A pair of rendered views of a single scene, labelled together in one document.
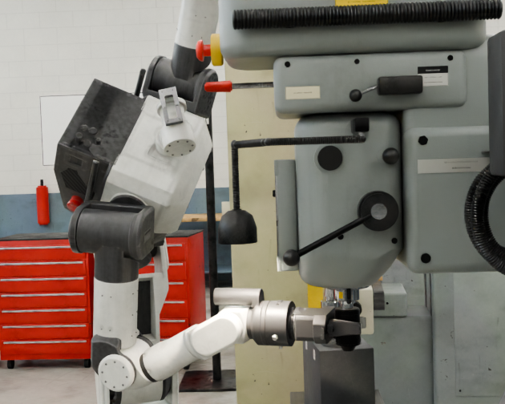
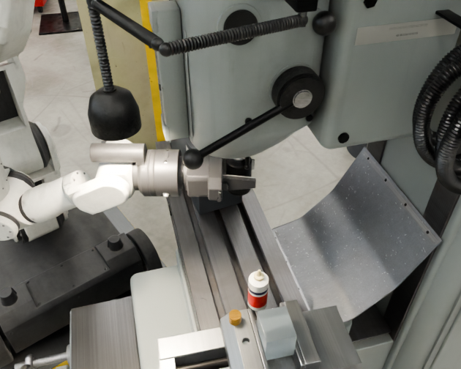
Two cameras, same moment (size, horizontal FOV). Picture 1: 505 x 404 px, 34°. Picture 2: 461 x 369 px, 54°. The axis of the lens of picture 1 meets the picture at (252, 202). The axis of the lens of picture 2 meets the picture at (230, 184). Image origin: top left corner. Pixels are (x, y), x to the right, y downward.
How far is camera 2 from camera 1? 97 cm
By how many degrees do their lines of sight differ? 41
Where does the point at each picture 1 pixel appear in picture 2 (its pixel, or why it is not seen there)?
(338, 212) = (247, 94)
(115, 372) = not seen: outside the picture
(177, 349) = (59, 203)
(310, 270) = not seen: hidden behind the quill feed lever
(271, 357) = (115, 47)
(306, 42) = not seen: outside the picture
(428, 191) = (361, 66)
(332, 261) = (236, 145)
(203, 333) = (86, 198)
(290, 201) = (176, 64)
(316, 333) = (211, 196)
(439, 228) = (364, 105)
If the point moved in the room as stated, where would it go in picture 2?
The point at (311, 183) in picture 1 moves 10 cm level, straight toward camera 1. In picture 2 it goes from (212, 60) to (229, 98)
